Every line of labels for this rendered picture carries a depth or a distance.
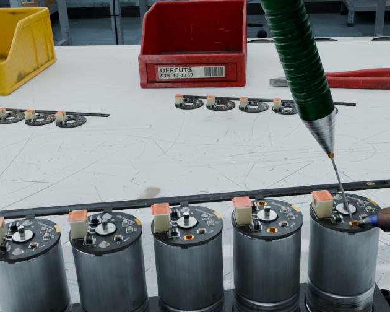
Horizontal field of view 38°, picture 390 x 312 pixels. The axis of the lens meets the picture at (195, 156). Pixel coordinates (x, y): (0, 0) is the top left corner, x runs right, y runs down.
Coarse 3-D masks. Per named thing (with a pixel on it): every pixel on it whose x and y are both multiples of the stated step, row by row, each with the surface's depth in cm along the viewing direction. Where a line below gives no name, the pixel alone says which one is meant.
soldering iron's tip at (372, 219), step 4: (372, 216) 19; (376, 216) 18; (360, 220) 19; (364, 220) 19; (368, 220) 19; (372, 220) 19; (376, 220) 18; (360, 224) 19; (364, 224) 19; (368, 224) 19; (372, 224) 19; (376, 224) 18
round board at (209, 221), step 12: (180, 216) 20; (192, 216) 20; (204, 216) 20; (216, 216) 20; (168, 228) 19; (192, 228) 19; (204, 228) 19; (216, 228) 19; (168, 240) 19; (180, 240) 19; (192, 240) 19; (204, 240) 19
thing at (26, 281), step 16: (16, 240) 19; (48, 256) 19; (0, 272) 19; (16, 272) 19; (32, 272) 19; (48, 272) 19; (64, 272) 20; (0, 288) 19; (16, 288) 19; (32, 288) 19; (48, 288) 19; (64, 288) 20; (0, 304) 20; (16, 304) 19; (32, 304) 19; (48, 304) 19; (64, 304) 20
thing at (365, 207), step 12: (336, 204) 20; (360, 204) 20; (372, 204) 20; (312, 216) 20; (336, 216) 19; (348, 216) 20; (360, 216) 20; (336, 228) 19; (348, 228) 19; (360, 228) 19
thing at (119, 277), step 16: (112, 224) 20; (80, 256) 19; (96, 256) 19; (112, 256) 19; (128, 256) 19; (80, 272) 19; (96, 272) 19; (112, 272) 19; (128, 272) 19; (144, 272) 20; (80, 288) 20; (96, 288) 19; (112, 288) 19; (128, 288) 19; (144, 288) 20; (80, 304) 21; (96, 304) 20; (112, 304) 19; (128, 304) 20; (144, 304) 20
